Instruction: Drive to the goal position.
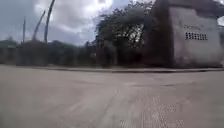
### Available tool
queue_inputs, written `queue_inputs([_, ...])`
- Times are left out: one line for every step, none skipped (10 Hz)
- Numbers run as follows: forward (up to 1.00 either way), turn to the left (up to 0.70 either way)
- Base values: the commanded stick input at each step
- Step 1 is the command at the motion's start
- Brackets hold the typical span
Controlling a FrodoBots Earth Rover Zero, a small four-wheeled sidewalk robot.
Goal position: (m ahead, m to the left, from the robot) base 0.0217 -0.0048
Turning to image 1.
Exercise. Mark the grey block building with vents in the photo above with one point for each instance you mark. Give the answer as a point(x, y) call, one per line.
point(196, 43)

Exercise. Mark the long dark boundary wall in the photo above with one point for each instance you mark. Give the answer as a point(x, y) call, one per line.
point(40, 53)

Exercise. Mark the thin leaning pole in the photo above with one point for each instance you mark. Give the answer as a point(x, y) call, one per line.
point(24, 30)
point(37, 25)

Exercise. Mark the long grey kerb pavement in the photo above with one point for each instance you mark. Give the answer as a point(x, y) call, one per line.
point(133, 69)

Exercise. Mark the tall curved dark pole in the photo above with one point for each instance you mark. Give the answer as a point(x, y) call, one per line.
point(48, 20)

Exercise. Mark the broad dark bushy tree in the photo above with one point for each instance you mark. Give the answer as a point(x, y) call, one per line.
point(123, 30)

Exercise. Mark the grey concrete road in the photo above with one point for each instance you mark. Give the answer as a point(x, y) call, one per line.
point(66, 100)

